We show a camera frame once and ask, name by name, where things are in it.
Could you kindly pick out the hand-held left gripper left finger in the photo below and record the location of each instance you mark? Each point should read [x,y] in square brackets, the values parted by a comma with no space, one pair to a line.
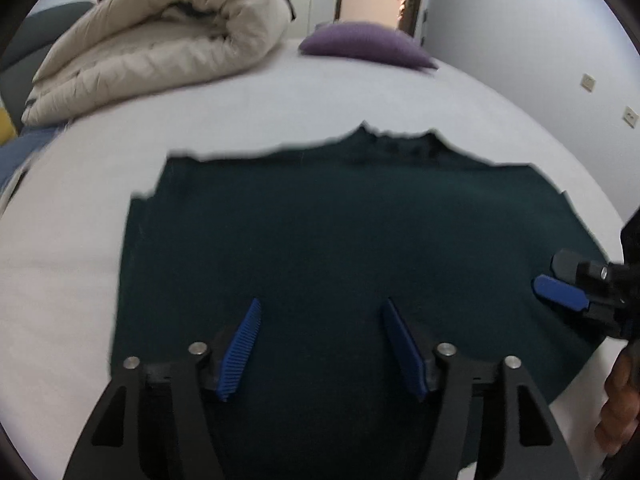
[239,355]

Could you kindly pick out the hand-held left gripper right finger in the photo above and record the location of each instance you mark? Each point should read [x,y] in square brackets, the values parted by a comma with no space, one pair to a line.
[405,355]

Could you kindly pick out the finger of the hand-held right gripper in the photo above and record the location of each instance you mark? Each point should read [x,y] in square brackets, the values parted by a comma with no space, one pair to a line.
[560,291]
[575,264]

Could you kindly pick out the dark green sweater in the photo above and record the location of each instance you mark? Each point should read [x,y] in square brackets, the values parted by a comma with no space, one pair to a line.
[325,240]

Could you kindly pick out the person's right hand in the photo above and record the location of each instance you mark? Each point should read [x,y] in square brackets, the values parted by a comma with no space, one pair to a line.
[620,400]

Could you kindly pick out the bed with white sheet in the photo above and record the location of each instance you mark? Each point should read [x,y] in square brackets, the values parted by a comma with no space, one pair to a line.
[75,240]

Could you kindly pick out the blue bed sheet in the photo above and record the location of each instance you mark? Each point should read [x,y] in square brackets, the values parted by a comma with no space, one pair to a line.
[20,155]

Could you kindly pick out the purple pillow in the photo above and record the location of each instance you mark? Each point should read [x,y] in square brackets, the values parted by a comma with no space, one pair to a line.
[365,45]

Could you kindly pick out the rolled beige duvet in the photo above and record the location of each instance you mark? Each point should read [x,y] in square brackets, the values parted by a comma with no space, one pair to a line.
[150,45]

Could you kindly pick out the yellow patterned pillow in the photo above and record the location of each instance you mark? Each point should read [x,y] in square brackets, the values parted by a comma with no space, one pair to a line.
[6,127]

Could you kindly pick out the grey padded headboard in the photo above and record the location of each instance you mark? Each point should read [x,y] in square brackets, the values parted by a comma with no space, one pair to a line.
[35,30]

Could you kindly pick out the beige wall socket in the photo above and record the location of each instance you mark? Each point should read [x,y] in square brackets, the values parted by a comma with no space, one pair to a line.
[588,82]
[631,116]

